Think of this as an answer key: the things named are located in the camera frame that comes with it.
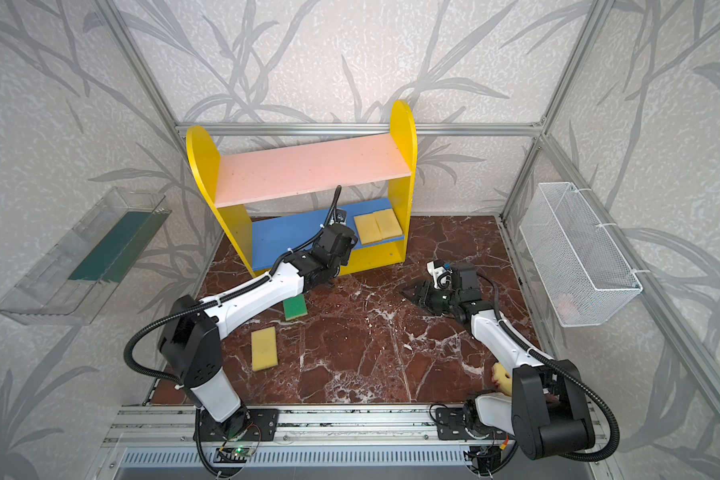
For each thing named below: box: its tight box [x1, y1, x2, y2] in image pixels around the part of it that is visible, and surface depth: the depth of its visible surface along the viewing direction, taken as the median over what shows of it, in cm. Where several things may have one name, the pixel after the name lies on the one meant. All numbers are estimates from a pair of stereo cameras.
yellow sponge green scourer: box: [251, 326, 278, 372], surface depth 85 cm
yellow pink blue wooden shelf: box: [186, 101, 418, 274], surface depth 80 cm
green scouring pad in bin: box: [68, 210, 172, 283], surface depth 68 cm
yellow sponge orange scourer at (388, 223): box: [373, 208, 404, 240], surface depth 99 cm
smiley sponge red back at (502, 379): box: [492, 362, 512, 397], surface depth 81 cm
